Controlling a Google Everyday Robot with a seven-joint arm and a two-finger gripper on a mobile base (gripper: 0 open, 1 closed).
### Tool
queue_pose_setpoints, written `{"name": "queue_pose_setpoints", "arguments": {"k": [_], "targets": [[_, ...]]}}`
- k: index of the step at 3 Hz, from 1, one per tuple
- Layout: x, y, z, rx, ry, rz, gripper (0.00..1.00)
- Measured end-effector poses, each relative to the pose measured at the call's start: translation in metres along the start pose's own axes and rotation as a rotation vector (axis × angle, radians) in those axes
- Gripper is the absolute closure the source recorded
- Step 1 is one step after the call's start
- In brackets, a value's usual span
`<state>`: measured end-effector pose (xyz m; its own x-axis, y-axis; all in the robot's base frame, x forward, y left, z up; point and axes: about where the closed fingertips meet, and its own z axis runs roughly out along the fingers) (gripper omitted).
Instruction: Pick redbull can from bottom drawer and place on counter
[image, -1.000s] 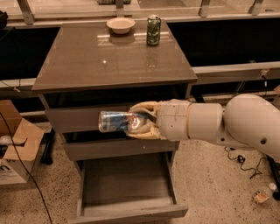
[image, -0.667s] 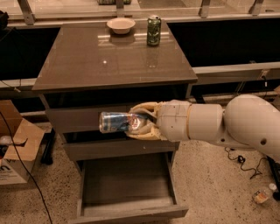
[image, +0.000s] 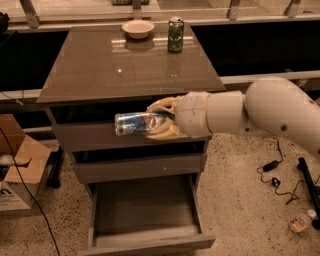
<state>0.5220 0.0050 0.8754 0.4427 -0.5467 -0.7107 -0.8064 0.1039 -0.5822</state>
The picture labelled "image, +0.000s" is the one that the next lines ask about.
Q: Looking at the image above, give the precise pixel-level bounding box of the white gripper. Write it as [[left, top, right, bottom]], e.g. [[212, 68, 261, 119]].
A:
[[146, 92, 212, 140]]

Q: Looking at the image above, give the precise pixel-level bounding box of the silver blue redbull can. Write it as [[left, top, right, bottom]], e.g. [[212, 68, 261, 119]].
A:
[[114, 112, 168, 136]]

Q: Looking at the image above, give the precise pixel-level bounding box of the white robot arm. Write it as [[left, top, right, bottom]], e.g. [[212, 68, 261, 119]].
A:
[[147, 76, 320, 159]]

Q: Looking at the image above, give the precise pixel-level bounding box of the grey middle drawer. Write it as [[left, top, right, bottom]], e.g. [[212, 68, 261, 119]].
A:
[[73, 153, 207, 184]]

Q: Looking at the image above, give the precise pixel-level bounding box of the grey drawer cabinet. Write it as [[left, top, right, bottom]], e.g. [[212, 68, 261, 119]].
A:
[[35, 23, 227, 256]]

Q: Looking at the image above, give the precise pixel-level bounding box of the green soda can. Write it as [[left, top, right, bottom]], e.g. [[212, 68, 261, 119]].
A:
[[167, 17, 184, 52]]

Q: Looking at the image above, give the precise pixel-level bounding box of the grey open bottom drawer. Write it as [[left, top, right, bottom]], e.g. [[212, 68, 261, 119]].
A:
[[78, 174, 215, 256]]

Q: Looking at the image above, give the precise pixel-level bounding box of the grey top drawer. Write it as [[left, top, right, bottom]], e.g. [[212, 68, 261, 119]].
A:
[[52, 122, 211, 152]]

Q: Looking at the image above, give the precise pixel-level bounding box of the white ceramic bowl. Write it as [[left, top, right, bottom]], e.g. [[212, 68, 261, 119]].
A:
[[122, 20, 155, 39]]

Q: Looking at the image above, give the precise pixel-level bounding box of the black stand leg left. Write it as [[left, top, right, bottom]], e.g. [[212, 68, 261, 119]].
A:
[[46, 147, 63, 188]]

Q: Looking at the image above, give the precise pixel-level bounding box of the black stand leg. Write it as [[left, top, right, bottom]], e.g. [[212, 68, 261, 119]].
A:
[[298, 157, 320, 230], [46, 147, 63, 188]]

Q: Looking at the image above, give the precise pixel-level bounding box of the black stand leg right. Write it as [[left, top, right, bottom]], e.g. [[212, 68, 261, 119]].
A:
[[298, 157, 320, 230]]

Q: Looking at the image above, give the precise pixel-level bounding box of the brown cardboard box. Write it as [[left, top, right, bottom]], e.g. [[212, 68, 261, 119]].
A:
[[0, 114, 51, 211]]

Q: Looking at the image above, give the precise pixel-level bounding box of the clear plastic bottle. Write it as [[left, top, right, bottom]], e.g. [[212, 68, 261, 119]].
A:
[[288, 209, 317, 233]]

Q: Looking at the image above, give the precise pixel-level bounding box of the black power adapter with cable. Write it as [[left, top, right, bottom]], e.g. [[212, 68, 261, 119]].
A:
[[256, 138, 303, 205]]

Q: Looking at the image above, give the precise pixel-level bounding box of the black cable on left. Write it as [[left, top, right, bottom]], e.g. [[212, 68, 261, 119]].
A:
[[0, 127, 62, 256]]

